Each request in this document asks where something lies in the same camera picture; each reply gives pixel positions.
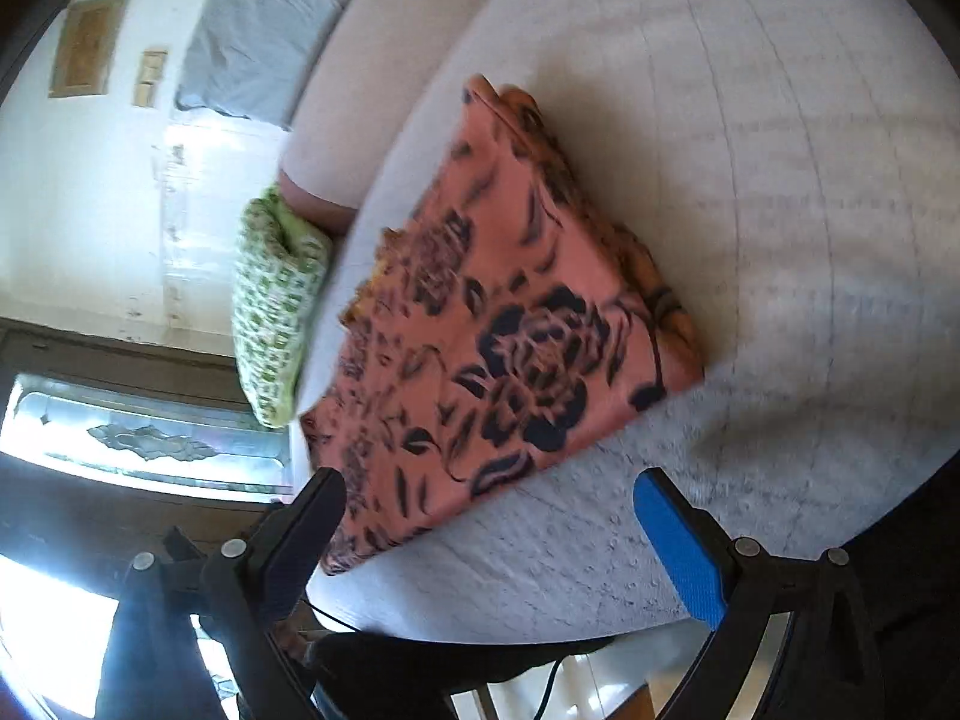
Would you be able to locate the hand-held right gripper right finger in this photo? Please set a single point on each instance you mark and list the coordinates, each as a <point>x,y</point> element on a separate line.
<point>679,547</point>

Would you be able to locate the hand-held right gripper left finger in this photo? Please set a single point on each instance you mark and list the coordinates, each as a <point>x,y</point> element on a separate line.
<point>311,532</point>

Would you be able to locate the orange floral blouse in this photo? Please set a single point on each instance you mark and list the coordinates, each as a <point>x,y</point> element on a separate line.
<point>510,315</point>

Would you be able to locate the stained glass window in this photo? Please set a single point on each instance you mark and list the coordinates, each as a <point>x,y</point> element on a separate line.
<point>150,439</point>

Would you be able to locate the green checkered pillow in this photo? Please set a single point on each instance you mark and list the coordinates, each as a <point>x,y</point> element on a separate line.
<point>274,300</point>

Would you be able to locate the pink maroon bolster cushion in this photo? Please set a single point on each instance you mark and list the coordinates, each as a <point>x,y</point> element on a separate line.
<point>360,52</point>

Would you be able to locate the grey-blue pillow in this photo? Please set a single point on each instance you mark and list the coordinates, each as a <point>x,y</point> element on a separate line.
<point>262,30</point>

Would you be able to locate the framed wall picture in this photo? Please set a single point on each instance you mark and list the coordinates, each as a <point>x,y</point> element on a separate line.
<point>88,43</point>

